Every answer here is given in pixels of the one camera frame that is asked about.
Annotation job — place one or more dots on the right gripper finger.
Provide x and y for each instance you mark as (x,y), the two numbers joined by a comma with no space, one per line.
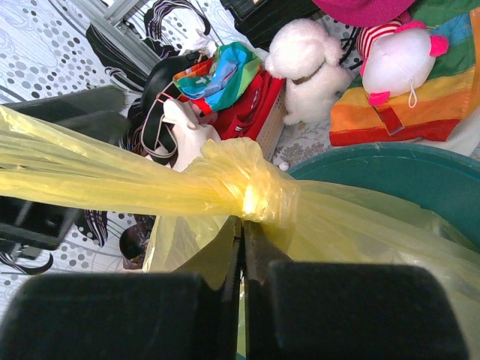
(323,310)

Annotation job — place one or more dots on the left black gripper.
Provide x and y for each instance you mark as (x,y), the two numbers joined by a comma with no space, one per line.
(191,313)

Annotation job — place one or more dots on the yellow plastic trash bag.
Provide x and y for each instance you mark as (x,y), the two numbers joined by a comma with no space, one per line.
(308,220)

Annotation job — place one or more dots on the cream canvas tote bag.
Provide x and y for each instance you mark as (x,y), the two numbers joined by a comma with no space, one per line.
(172,134)

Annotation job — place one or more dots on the colourful printed bag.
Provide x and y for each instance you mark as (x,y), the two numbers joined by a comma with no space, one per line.
(217,83)

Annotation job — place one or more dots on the teal plastic trash bin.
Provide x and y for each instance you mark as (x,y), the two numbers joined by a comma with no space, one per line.
(442,181)

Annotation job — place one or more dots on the rainbow striped bag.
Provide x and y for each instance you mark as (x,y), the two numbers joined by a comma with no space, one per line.
(448,97)

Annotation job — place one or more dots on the magenta fuzzy bag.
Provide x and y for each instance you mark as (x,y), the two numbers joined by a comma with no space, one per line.
(363,13)

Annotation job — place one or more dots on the brown patterned handbag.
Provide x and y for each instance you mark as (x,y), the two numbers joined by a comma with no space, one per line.
(134,241)

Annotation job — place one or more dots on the red cloth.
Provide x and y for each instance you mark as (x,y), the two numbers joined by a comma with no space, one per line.
(246,117)

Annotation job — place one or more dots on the black leather handbag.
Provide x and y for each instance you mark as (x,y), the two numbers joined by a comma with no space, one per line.
(259,21)

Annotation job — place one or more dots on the cream plush sheep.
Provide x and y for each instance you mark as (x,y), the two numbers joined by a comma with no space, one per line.
(308,58)

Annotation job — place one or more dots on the pink plush pig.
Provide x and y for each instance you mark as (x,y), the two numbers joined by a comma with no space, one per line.
(397,59)

